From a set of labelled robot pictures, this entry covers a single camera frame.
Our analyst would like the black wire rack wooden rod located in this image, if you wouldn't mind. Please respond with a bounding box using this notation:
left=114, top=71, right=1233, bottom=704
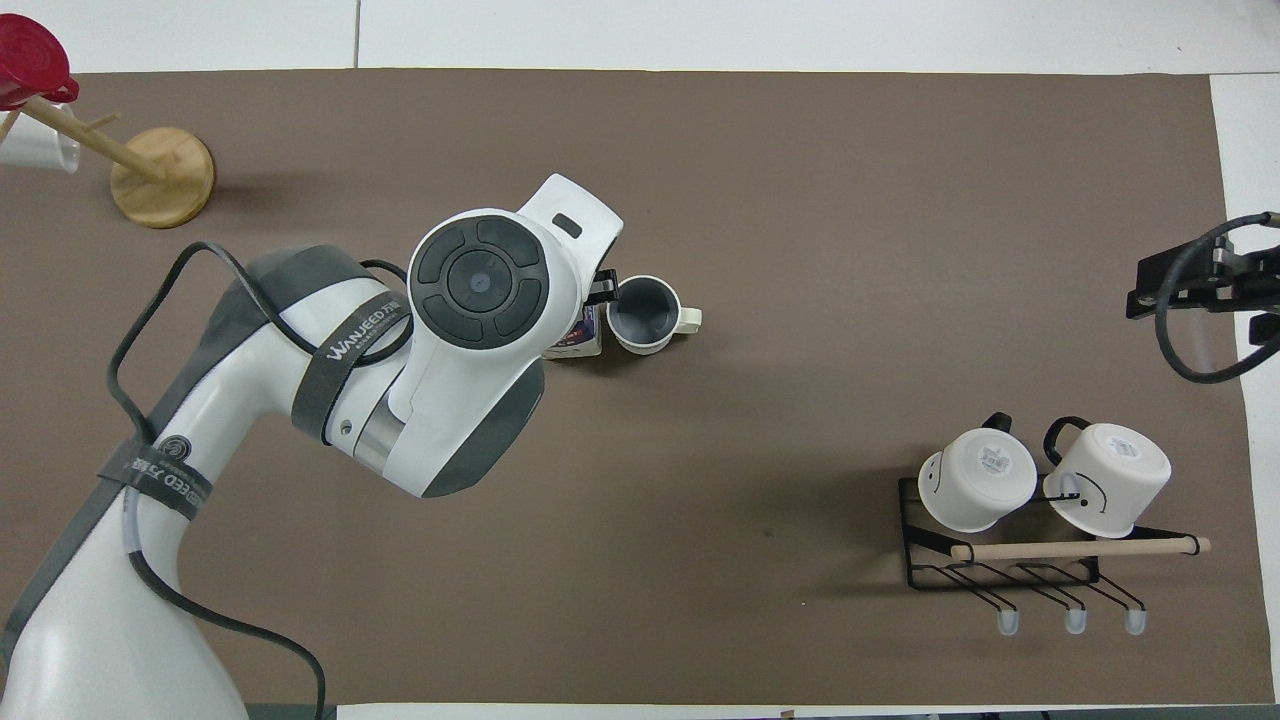
left=897, top=475, right=1212, bottom=637

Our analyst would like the wooden mug tree stand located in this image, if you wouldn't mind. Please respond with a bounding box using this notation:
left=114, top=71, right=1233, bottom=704
left=0, top=95, right=216, bottom=230

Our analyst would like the white mug black handle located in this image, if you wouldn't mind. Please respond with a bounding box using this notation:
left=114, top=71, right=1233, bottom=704
left=1042, top=416, right=1173, bottom=540
left=917, top=412, right=1040, bottom=534

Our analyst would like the milk carton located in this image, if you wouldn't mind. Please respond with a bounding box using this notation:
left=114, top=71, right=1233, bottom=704
left=543, top=299, right=605, bottom=362

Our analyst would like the black cable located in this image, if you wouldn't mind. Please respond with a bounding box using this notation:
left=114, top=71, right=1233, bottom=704
left=1155, top=212, right=1280, bottom=385
left=107, top=240, right=414, bottom=720

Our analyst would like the white cup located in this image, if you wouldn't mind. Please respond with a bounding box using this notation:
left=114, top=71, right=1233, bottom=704
left=0, top=100, right=82, bottom=175

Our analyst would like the red cup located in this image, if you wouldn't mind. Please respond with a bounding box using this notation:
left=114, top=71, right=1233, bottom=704
left=0, top=14, right=80, bottom=111

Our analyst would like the white mug grey inside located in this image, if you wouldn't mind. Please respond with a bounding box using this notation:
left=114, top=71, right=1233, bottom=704
left=606, top=275, right=703, bottom=356

